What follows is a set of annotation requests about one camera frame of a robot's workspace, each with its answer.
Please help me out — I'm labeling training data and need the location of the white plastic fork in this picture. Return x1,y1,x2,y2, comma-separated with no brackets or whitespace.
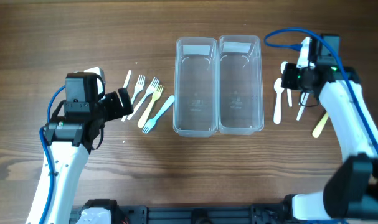
123,70,132,88
127,77,159,120
131,75,145,105

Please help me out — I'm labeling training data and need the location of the yellow plastic fork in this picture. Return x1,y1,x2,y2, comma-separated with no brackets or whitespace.
138,85,164,128

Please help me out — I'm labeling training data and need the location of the yellow plastic spoon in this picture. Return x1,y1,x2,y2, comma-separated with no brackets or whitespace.
311,112,329,138

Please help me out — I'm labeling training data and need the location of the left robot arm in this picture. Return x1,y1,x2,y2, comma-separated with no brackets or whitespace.
26,67,133,223

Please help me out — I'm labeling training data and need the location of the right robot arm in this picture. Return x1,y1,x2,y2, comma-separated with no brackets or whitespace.
282,35,378,222

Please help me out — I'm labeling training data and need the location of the right clear plastic container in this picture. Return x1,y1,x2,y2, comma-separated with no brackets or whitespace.
219,35,264,135

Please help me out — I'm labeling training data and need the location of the clear plastic container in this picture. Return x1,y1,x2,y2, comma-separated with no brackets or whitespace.
173,37,217,138
219,35,264,135

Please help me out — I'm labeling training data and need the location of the left clear plastic container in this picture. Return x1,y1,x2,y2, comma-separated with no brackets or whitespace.
173,37,217,138

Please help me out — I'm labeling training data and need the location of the left blue cable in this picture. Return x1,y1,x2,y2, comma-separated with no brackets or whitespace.
38,84,68,224

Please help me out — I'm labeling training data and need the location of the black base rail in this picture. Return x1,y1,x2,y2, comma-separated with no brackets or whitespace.
69,204,286,224

